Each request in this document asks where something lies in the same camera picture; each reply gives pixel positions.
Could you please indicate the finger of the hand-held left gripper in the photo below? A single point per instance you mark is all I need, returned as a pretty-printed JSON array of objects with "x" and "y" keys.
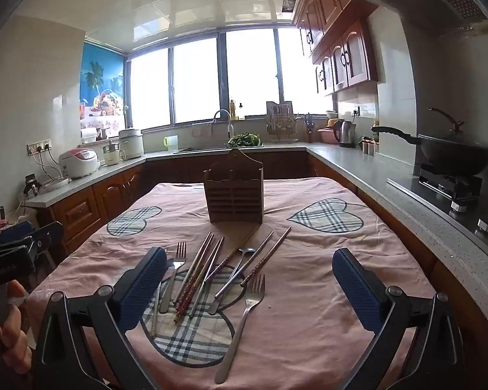
[
  {"x": 16, "y": 229},
  {"x": 48, "y": 233}
]

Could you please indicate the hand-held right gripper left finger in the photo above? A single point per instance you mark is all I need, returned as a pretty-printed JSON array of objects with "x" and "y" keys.
[{"x": 146, "y": 284}]

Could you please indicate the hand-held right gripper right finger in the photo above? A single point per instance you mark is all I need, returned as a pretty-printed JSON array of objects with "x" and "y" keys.
[{"x": 353, "y": 288}]

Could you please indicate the red patterned chopstick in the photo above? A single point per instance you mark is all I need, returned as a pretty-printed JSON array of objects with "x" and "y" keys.
[
  {"x": 201, "y": 277},
  {"x": 195, "y": 262}
]

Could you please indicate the silver-tipped chopstick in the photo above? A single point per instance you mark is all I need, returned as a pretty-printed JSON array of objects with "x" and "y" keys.
[{"x": 205, "y": 286}]

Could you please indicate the brown patterned-end chopstick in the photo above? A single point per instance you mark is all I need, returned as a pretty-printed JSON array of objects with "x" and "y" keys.
[{"x": 268, "y": 254}]

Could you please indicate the wooden chopstick holder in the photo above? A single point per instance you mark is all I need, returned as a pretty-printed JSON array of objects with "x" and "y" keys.
[{"x": 234, "y": 195}]

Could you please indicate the person's left hand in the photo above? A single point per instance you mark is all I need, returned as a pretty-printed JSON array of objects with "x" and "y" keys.
[{"x": 10, "y": 333}]

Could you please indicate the thin silver utensil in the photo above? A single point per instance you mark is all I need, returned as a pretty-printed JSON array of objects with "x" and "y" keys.
[{"x": 155, "y": 317}]

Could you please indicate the small silver fork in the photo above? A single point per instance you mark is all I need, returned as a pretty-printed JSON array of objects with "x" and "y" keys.
[{"x": 175, "y": 265}]

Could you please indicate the small black clamp device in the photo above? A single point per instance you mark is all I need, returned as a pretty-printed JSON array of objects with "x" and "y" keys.
[{"x": 31, "y": 185}]

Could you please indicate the pink heart-print tablecloth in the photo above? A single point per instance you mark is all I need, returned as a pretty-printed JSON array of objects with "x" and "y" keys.
[{"x": 309, "y": 252}]

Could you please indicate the long silver utensil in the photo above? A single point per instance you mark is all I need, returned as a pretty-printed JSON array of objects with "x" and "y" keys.
[{"x": 217, "y": 302}]

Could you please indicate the pink white rice cooker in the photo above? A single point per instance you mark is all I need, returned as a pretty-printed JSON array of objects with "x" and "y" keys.
[{"x": 79, "y": 163}]

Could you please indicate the small white electric pot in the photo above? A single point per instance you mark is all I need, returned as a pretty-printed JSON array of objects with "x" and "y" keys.
[{"x": 113, "y": 155}]

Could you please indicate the large silver fork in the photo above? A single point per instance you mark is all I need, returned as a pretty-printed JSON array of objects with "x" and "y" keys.
[{"x": 244, "y": 321}]

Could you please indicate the silver spoon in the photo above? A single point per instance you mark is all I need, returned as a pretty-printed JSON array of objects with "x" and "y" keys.
[{"x": 248, "y": 250}]

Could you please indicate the white round cooker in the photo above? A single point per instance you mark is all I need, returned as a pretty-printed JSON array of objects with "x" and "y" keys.
[{"x": 131, "y": 144}]

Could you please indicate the grey stone countertop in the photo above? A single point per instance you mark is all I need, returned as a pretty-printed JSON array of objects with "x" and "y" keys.
[{"x": 349, "y": 162}]

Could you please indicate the black gas stove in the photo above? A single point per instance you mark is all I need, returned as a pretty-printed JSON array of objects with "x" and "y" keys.
[{"x": 447, "y": 187}]

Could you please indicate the spice jar set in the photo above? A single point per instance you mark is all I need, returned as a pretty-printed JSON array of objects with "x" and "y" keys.
[{"x": 368, "y": 147}]

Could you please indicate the green plastic cup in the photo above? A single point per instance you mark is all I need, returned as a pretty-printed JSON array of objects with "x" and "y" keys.
[{"x": 170, "y": 143}]

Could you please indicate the steel kitchen sink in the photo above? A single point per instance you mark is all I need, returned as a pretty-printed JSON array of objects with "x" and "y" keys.
[{"x": 203, "y": 149}]

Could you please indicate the steel electric kettle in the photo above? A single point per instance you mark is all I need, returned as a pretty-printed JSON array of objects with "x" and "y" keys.
[{"x": 345, "y": 134}]

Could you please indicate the pink plastic basin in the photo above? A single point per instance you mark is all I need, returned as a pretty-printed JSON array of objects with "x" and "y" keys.
[{"x": 327, "y": 135}]

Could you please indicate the yellow-capped sauce bottle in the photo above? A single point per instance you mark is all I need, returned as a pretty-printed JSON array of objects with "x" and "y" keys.
[{"x": 375, "y": 130}]

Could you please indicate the white dishcloth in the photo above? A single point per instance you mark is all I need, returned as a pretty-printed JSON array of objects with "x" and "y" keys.
[{"x": 201, "y": 130}]

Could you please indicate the black wok with lid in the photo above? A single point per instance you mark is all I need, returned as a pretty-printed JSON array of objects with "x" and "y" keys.
[{"x": 451, "y": 154}]

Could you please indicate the orange bowl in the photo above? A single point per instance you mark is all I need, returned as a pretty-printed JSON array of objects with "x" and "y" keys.
[{"x": 332, "y": 122}]

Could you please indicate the green leafy vegetables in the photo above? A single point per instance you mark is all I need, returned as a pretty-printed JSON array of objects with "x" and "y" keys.
[{"x": 244, "y": 140}]

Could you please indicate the chrome kitchen faucet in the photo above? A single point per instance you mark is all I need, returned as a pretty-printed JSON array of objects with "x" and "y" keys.
[{"x": 229, "y": 124}]

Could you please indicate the yellow oil bottle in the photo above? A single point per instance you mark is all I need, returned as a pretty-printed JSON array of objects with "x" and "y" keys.
[{"x": 232, "y": 110}]

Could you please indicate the dark-capped clear bottle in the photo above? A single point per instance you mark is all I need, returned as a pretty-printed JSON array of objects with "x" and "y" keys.
[{"x": 241, "y": 111}]

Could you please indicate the large kitchen window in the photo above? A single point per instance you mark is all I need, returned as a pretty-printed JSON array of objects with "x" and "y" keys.
[{"x": 195, "y": 81}]

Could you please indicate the wooden upper cabinets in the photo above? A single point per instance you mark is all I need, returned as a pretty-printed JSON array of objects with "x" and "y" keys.
[{"x": 329, "y": 8}]

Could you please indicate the small dark ceiling picture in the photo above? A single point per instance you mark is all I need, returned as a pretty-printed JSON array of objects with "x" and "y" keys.
[{"x": 288, "y": 4}]

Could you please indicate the wall socket strip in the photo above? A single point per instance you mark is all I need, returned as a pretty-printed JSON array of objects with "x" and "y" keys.
[{"x": 40, "y": 147}]

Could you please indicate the beach fruit wall poster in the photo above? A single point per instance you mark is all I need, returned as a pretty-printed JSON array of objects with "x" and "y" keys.
[{"x": 101, "y": 81}]

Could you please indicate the single wall socket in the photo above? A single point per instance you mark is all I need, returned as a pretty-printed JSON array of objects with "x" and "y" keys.
[{"x": 357, "y": 110}]

